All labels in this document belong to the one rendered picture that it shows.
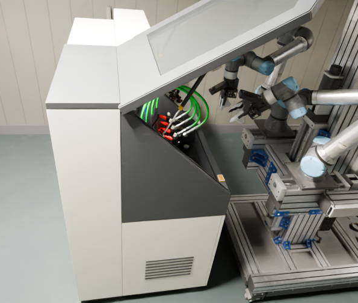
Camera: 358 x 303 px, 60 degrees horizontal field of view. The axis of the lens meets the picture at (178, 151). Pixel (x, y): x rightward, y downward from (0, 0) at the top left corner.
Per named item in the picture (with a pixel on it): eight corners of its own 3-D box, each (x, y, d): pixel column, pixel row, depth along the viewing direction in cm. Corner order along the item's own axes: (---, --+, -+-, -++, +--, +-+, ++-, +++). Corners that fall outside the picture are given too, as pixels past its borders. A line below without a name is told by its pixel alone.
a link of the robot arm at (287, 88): (300, 92, 142) (290, 76, 142) (278, 103, 148) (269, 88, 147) (301, 89, 149) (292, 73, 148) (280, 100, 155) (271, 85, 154)
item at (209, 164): (223, 210, 180) (228, 189, 170) (216, 210, 179) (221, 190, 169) (198, 147, 228) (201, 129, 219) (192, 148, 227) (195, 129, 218)
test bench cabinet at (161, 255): (205, 291, 222) (225, 215, 176) (123, 302, 210) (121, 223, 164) (185, 217, 278) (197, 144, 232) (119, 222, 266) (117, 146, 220)
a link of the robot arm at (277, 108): (280, 120, 201) (287, 101, 193) (265, 111, 209) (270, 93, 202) (292, 116, 208) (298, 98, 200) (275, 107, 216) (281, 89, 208)
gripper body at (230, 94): (236, 99, 183) (240, 80, 176) (222, 99, 181) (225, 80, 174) (231, 94, 189) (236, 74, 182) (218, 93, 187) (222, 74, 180)
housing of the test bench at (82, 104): (123, 301, 211) (120, 102, 123) (79, 307, 205) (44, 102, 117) (117, 169, 321) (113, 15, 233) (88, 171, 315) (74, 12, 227)
